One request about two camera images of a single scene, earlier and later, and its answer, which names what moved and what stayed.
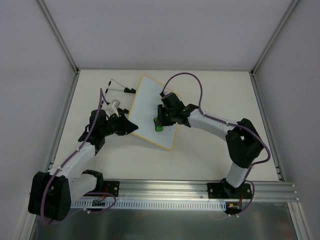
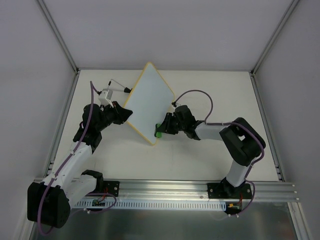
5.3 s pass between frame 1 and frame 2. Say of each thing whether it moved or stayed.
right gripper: moved
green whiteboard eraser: moved
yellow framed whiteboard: moved
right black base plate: stayed
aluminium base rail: stayed
